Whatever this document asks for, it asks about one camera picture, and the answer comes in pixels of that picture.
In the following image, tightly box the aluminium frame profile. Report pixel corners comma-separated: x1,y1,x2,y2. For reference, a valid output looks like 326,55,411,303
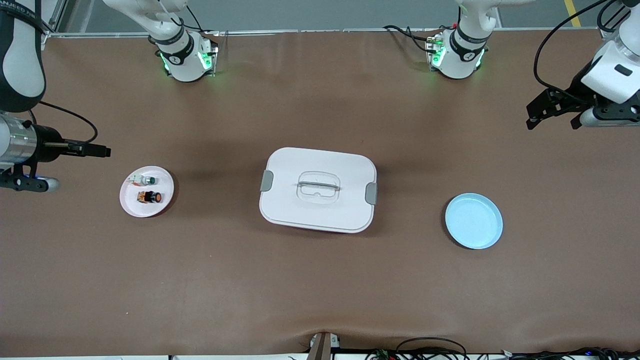
597,0,640,41
40,0,71,36

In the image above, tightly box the pink round plate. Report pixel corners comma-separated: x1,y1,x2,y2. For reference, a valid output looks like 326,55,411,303
119,165,176,219

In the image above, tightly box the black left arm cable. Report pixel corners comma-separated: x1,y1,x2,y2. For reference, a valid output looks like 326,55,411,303
533,0,632,101

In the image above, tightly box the light blue round plate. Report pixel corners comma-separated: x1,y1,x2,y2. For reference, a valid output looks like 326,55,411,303
444,192,504,250

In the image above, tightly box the brown table cover mat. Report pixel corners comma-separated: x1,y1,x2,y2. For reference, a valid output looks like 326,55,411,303
0,29,640,357

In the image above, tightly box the black looped cable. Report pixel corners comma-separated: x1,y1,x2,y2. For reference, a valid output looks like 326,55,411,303
395,337,469,360

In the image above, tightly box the metal table edge bracket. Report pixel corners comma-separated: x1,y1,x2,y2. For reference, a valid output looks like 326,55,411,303
307,332,342,360

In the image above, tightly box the black left base cable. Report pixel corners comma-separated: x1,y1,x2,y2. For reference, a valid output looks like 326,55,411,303
383,24,441,55

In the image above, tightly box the black right base cable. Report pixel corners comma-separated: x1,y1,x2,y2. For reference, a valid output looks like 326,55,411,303
159,0,221,37

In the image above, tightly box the black cable bundle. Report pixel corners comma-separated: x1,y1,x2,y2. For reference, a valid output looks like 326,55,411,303
367,346,640,360

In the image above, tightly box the white lidded storage box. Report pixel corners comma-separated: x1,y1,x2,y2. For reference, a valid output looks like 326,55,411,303
259,147,378,234

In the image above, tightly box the silver table edge rail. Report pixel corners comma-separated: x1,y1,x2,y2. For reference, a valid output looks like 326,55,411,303
42,28,608,38

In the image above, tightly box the black base cable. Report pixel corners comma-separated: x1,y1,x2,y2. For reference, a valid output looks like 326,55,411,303
383,24,441,55
159,0,221,37

